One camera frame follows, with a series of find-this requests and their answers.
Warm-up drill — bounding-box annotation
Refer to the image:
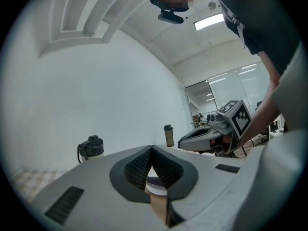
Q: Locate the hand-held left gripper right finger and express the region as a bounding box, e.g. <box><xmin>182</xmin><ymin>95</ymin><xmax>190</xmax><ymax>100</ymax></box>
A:
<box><xmin>151</xmin><ymin>144</ymin><xmax>247</xmax><ymax>229</ymax></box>

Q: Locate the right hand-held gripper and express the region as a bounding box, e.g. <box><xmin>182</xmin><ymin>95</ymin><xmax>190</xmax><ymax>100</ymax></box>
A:
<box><xmin>177</xmin><ymin>100</ymin><xmax>252</xmax><ymax>154</ymax></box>

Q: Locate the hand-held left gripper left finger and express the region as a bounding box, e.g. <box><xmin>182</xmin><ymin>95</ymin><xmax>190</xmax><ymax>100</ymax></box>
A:
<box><xmin>31</xmin><ymin>144</ymin><xmax>168</xmax><ymax>231</ymax></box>

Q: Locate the person's right hand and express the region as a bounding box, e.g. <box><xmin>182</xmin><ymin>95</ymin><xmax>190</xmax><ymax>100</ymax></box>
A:
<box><xmin>208</xmin><ymin>137</ymin><xmax>232</xmax><ymax>155</ymax></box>

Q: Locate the olive shaker bottle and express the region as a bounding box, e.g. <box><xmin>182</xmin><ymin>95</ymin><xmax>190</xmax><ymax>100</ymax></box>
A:
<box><xmin>164</xmin><ymin>124</ymin><xmax>174</xmax><ymax>147</ymax></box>

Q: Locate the white round plate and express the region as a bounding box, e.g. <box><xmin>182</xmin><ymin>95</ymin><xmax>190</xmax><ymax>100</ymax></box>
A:
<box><xmin>145</xmin><ymin>176</ymin><xmax>168</xmax><ymax>197</ymax></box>

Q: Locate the black lidded drink bottle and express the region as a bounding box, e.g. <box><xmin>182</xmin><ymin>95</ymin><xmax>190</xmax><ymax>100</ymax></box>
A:
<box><xmin>77</xmin><ymin>135</ymin><xmax>105</xmax><ymax>164</ymax></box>

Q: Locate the beige checked floral tablecloth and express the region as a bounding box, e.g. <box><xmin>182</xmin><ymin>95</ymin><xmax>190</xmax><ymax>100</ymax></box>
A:
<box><xmin>9</xmin><ymin>167</ymin><xmax>168</xmax><ymax>226</ymax></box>

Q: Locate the long ceiling light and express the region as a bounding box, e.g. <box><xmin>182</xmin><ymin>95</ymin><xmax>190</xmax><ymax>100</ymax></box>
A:
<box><xmin>193</xmin><ymin>13</ymin><xmax>226</xmax><ymax>31</ymax></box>

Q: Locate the person in dark shirt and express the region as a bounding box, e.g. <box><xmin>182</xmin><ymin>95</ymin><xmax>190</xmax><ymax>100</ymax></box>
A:
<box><xmin>208</xmin><ymin>0</ymin><xmax>303</xmax><ymax>77</ymax></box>

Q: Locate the glass partition wall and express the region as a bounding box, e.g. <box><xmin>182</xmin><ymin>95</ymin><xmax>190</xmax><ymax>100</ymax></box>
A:
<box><xmin>184</xmin><ymin>61</ymin><xmax>271</xmax><ymax>129</ymax></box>

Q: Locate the black head camera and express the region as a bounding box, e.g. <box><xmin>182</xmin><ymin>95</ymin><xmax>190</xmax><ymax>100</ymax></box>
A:
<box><xmin>157</xmin><ymin>8</ymin><xmax>185</xmax><ymax>25</ymax></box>

